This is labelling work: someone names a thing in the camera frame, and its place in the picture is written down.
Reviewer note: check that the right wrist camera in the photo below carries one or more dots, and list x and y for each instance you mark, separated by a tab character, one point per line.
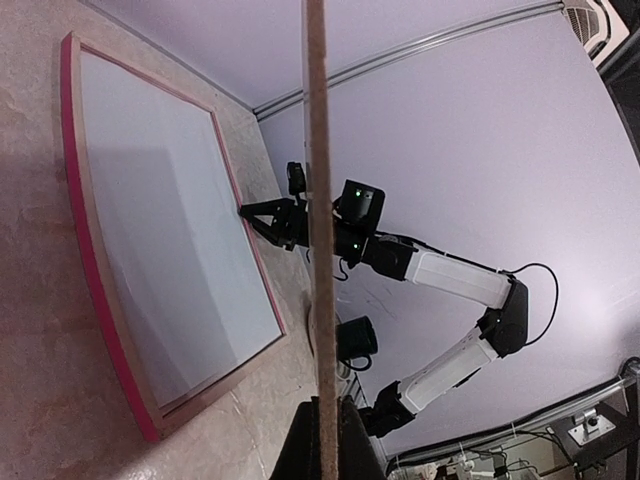
296	179

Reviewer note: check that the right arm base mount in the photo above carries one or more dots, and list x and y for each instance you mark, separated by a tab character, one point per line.
387	414

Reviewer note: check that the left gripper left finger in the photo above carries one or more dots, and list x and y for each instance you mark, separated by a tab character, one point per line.
299	458

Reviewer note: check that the black cylindrical cup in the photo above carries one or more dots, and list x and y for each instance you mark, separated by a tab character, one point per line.
356	343

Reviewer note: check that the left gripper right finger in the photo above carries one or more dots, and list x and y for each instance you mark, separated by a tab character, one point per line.
356	457

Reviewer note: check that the pink wooden picture frame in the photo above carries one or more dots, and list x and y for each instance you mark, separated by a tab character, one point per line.
155	423

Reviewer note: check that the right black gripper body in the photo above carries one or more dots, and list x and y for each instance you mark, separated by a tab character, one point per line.
294	223

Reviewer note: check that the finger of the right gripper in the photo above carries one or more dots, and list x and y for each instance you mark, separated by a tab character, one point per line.
270	219

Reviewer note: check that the front aluminium rail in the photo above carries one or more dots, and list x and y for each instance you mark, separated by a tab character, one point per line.
545	416

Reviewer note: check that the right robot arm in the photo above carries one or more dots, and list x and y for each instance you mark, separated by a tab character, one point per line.
500	299

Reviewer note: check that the right aluminium corner post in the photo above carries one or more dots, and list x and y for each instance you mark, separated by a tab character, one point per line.
405	30

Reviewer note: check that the brown cardboard backing board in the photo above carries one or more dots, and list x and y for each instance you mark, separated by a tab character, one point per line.
315	95

